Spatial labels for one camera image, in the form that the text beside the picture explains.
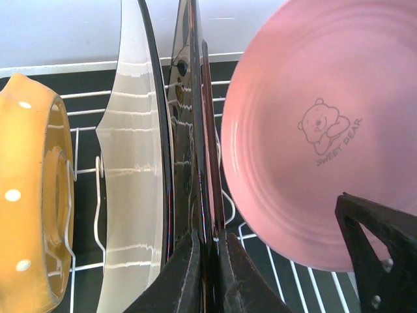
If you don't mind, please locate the orange dotted scalloped plate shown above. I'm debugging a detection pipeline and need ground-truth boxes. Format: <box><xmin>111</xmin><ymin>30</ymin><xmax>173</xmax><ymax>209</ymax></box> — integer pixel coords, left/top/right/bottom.
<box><xmin>1</xmin><ymin>74</ymin><xmax>74</xmax><ymax>312</ymax></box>

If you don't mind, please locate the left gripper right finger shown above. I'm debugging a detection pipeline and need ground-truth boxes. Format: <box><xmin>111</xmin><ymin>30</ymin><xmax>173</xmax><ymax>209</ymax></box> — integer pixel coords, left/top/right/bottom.
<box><xmin>218</xmin><ymin>231</ymin><xmax>290</xmax><ymax>313</ymax></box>

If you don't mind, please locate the white square plate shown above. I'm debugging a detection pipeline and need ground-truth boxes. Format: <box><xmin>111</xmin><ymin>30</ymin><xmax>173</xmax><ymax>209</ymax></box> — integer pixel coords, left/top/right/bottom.
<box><xmin>96</xmin><ymin>1</ymin><xmax>165</xmax><ymax>312</ymax></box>

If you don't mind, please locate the pink round plate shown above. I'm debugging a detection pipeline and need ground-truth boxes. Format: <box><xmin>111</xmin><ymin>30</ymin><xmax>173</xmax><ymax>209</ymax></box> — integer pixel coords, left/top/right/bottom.
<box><xmin>221</xmin><ymin>1</ymin><xmax>416</xmax><ymax>272</ymax></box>

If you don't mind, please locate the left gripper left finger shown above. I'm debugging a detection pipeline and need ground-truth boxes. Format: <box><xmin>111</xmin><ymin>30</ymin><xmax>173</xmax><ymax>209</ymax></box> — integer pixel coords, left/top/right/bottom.
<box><xmin>125</xmin><ymin>231</ymin><xmax>201</xmax><ymax>313</ymax></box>

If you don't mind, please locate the white wire dish rack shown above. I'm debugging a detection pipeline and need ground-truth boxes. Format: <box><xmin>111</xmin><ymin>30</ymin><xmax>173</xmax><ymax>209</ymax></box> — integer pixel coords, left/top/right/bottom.
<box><xmin>0</xmin><ymin>52</ymin><xmax>362</xmax><ymax>313</ymax></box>

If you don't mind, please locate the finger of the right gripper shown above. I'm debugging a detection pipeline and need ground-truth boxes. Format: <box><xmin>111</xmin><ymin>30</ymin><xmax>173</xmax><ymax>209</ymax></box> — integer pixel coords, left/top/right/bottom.
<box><xmin>335</xmin><ymin>193</ymin><xmax>416</xmax><ymax>312</ymax></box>

